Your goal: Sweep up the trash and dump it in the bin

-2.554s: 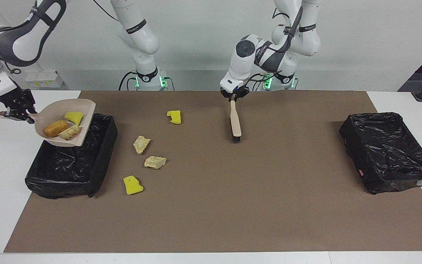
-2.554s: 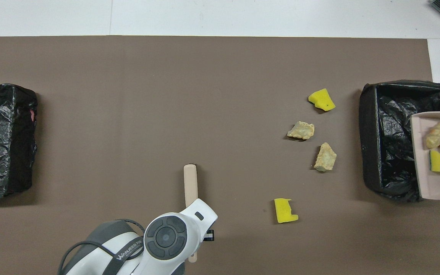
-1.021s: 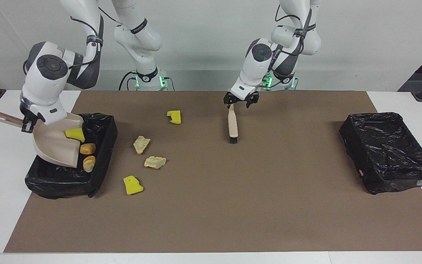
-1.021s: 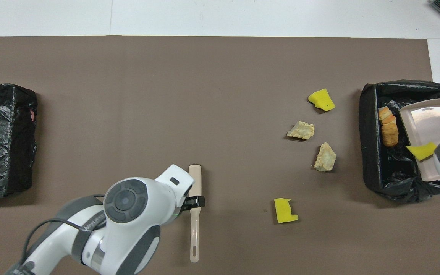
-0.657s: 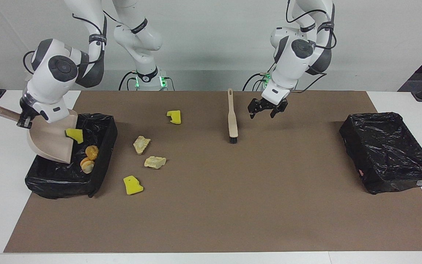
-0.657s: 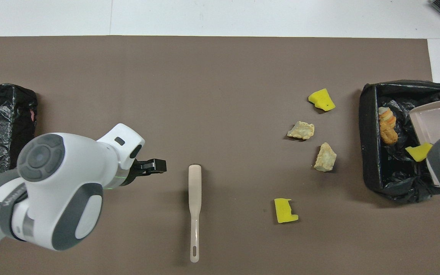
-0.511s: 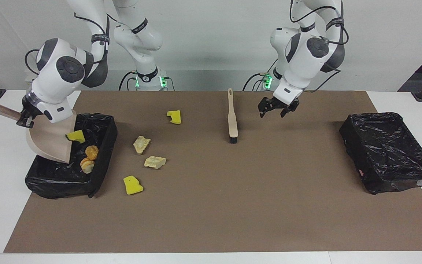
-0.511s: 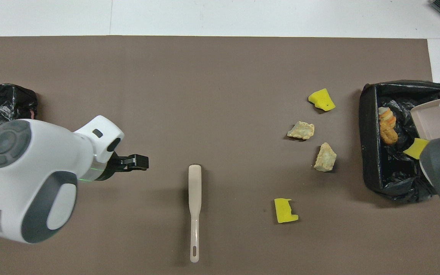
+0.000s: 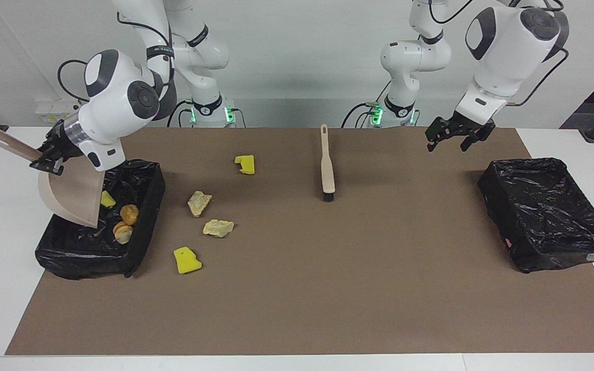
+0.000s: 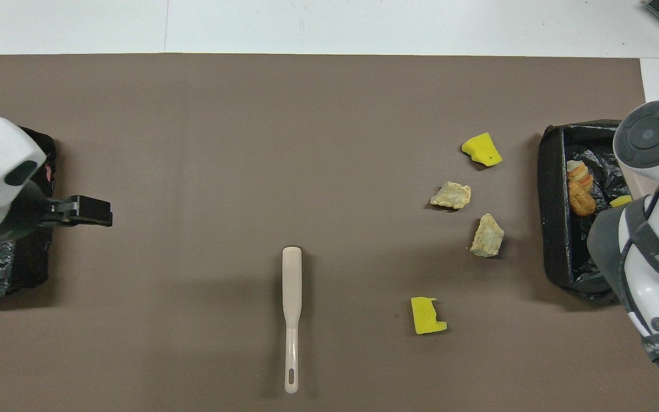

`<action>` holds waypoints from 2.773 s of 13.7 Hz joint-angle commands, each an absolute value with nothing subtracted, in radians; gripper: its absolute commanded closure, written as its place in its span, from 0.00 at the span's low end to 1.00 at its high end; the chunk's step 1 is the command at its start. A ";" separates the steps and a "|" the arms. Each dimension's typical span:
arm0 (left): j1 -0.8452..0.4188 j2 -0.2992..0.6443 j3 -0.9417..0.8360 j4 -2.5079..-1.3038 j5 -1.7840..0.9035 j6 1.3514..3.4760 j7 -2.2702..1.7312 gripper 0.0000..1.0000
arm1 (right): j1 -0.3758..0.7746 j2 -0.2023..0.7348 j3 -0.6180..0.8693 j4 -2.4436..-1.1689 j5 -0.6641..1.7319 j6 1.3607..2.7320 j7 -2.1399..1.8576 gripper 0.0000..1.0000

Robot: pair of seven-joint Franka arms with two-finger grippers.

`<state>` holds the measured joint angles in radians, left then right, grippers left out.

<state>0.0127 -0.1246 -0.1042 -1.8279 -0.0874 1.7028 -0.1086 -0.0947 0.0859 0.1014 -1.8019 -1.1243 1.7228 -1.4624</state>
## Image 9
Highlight black bag-lined bin pink spot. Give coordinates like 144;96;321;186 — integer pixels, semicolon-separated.
477;157;594;274

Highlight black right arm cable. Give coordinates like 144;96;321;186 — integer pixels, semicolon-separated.
58;10;174;101

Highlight yellow sponge piece black dot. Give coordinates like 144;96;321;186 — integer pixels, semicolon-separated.
173;246;203;275

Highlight beige hand brush black bristles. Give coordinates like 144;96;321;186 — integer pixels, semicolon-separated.
320;124;336;202

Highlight beige plastic dustpan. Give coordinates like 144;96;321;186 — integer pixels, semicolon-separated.
0;129;107;229

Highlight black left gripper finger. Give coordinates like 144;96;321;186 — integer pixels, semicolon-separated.
425;128;450;153
460;135;486;152

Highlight cream and orange foam chunk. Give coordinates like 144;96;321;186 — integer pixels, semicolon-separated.
112;222;134;245

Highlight black base cable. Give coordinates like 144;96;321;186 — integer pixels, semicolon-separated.
167;100;194;128
342;102;380;128

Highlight white wall socket box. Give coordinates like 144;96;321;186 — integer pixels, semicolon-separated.
34;98;80;124

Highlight brown table mat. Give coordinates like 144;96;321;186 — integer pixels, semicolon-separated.
5;127;594;356

